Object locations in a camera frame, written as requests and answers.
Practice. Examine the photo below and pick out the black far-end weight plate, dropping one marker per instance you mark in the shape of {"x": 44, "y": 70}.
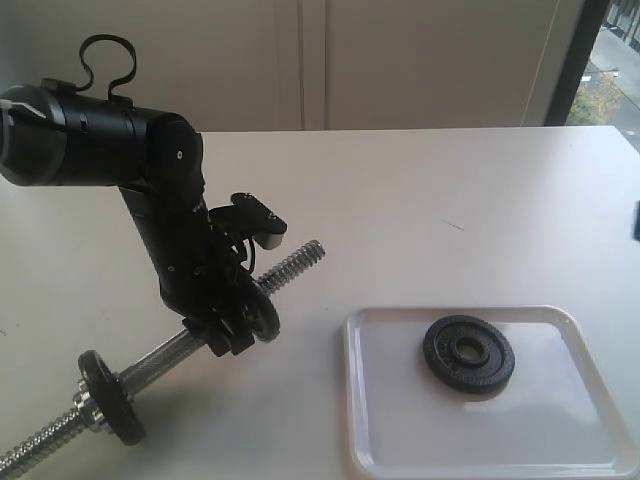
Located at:
{"x": 110, "y": 396}

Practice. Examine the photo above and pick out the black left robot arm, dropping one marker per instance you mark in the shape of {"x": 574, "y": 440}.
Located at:
{"x": 53, "y": 136}

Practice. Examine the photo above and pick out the white plastic tray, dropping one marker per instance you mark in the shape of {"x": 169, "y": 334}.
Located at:
{"x": 555, "y": 419}

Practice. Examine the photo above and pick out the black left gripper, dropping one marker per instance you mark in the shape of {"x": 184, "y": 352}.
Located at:
{"x": 201, "y": 279}

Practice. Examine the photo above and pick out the chrome spin-lock nut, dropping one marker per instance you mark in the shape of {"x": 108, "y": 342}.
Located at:
{"x": 89, "y": 411}

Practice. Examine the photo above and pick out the chrome dumbbell bar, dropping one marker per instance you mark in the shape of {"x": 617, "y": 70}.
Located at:
{"x": 36, "y": 448}

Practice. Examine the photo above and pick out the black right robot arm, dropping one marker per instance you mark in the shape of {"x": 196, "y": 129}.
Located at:
{"x": 636, "y": 222}

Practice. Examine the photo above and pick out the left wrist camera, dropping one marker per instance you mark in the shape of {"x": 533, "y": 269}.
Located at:
{"x": 248, "y": 218}

